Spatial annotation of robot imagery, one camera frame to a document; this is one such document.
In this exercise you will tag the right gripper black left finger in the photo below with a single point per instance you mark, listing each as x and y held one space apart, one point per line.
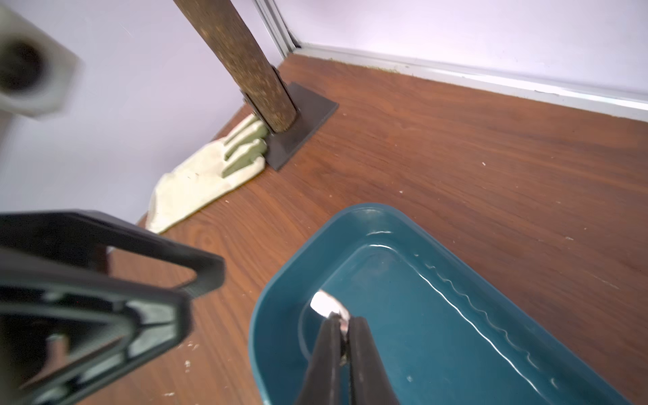
322 384

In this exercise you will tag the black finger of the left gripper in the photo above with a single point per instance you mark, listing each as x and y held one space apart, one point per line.
82 238
66 332

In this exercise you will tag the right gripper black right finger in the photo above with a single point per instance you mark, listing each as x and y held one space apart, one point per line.
369 383

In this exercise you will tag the teal plastic storage box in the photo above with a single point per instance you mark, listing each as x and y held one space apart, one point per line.
445 335

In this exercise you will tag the white green work glove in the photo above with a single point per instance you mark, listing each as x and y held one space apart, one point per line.
216 169

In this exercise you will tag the pink artificial blossom tree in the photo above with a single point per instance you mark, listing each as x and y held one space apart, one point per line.
224 31

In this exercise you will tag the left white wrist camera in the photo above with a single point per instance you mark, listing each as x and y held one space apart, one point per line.
37 71

